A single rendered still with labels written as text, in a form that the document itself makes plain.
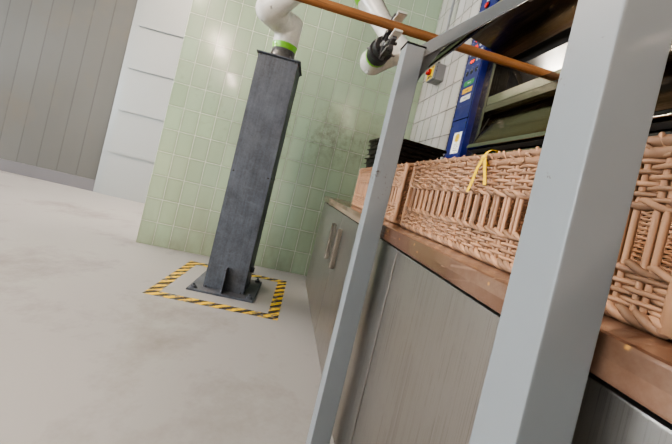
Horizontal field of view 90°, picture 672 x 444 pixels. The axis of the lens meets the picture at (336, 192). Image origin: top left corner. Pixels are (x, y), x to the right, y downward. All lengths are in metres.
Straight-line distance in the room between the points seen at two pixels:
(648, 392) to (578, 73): 0.19
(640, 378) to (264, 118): 1.62
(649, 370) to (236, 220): 1.61
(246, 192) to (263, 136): 0.29
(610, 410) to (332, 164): 2.12
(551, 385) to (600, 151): 0.15
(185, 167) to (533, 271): 2.24
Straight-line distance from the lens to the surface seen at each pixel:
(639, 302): 0.35
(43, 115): 4.71
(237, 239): 1.74
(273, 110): 1.73
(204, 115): 2.37
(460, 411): 0.43
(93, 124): 4.43
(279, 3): 1.77
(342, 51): 2.46
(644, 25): 0.30
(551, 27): 1.53
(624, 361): 0.29
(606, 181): 0.26
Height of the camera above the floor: 0.63
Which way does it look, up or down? 1 degrees down
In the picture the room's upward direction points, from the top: 14 degrees clockwise
